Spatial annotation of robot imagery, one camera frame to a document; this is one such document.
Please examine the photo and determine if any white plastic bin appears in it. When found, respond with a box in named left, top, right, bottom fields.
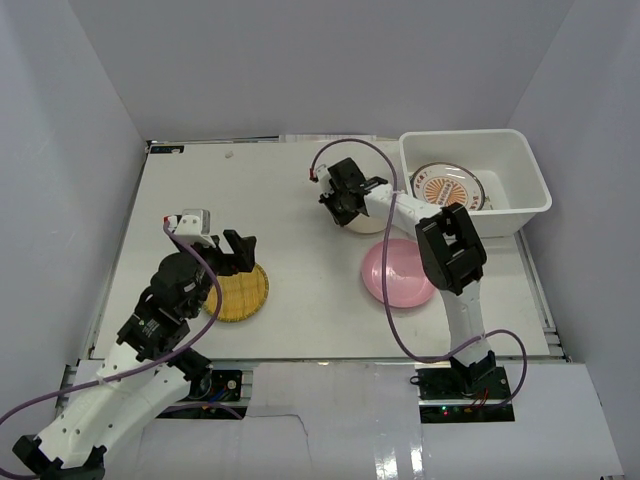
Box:
left=399, top=129, right=552, bottom=238

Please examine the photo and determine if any round woven bamboo tray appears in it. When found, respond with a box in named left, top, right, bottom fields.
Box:
left=217, top=264, right=269, bottom=323

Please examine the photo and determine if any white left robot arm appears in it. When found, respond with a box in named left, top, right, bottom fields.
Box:
left=12, top=227, right=257, bottom=479

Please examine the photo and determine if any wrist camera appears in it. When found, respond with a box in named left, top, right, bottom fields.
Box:
left=309, top=164, right=333, bottom=194
left=164, top=209, right=210, bottom=237

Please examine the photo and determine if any orange sunburst white plate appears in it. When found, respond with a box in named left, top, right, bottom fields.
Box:
left=410, top=162, right=486, bottom=211

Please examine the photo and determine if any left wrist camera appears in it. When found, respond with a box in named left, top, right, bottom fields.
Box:
left=164, top=209, right=210, bottom=237

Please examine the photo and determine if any pink round plate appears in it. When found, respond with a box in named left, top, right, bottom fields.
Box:
left=361, top=238, right=436, bottom=309

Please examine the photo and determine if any cream round plate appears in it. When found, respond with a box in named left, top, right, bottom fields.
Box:
left=345, top=213, right=386, bottom=235

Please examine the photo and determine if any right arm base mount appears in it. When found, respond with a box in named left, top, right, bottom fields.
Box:
left=409, top=367, right=515, bottom=424

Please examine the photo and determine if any black label sticker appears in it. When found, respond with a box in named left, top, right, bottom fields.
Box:
left=149, top=145, right=184, bottom=155

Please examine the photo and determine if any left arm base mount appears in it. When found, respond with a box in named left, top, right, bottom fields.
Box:
left=158, top=369, right=247, bottom=420

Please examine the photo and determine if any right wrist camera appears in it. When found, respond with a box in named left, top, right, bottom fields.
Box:
left=309, top=164, right=333, bottom=194

